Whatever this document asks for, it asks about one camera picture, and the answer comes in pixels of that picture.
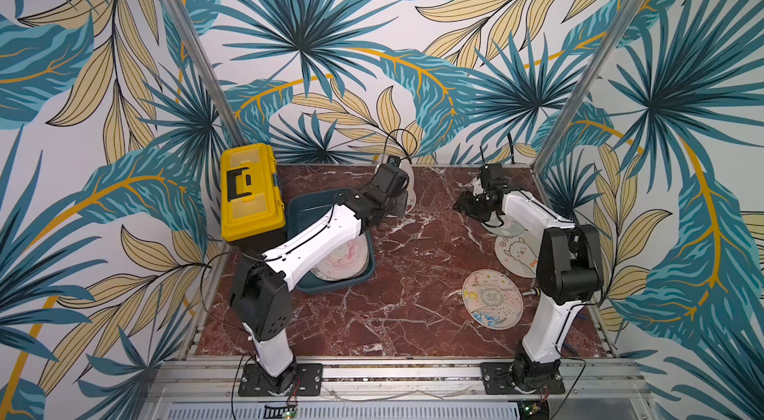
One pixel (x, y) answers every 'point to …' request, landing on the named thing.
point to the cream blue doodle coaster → (492, 299)
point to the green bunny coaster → (502, 224)
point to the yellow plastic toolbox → (252, 214)
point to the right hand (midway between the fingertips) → (461, 207)
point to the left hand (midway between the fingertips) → (394, 198)
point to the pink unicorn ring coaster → (349, 262)
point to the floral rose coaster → (411, 198)
